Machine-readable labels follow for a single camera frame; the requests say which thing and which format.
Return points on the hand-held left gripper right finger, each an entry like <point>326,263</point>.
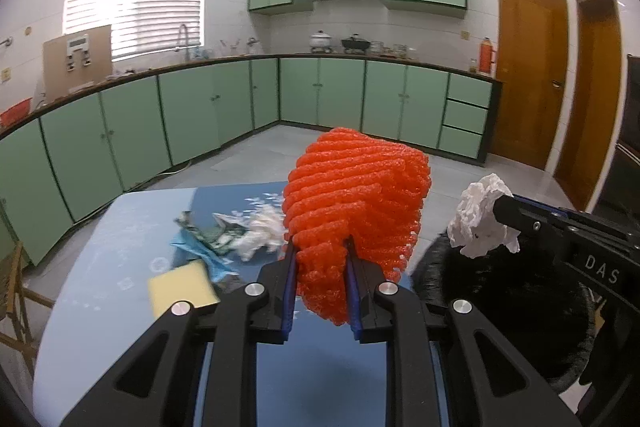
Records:
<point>354,292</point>

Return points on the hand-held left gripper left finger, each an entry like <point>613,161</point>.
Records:
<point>287,287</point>

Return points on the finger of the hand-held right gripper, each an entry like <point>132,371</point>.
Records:
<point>590,222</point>
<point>530,219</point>

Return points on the white tissue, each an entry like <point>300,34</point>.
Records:
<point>472,217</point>
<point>260,232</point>

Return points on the black trash bin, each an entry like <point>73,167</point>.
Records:
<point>500,297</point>

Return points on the orange foam net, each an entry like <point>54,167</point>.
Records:
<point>350,187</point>

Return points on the dark blue printed table mat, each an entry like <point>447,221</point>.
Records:
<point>320,367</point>

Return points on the blue green wrapper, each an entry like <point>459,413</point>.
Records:
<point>205,247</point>

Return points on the yellow sponge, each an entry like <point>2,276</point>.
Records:
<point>182,289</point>

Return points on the wooden door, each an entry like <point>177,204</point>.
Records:
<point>590,107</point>
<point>525,72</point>

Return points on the red thermos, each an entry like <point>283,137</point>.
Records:
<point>486,57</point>

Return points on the light blue printed table cover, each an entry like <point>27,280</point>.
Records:
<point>100,257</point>

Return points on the green base cabinets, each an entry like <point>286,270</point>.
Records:
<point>190,107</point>

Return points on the silver kettle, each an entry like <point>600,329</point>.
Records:
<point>251,46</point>

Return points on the utensil holder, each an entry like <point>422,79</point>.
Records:
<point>230,48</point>

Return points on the white cooking pot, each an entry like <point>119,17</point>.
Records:
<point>320,42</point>

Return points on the black wok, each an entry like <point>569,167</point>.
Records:
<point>356,43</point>

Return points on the metal faucet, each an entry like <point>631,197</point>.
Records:
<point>182,37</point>

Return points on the wooden chair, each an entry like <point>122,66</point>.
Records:
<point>12,277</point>

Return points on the cardboard box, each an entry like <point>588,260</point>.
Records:
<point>57,67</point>

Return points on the red basket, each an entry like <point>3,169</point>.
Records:
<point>15,113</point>

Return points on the towel rail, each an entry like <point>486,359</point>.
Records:
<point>5,42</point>

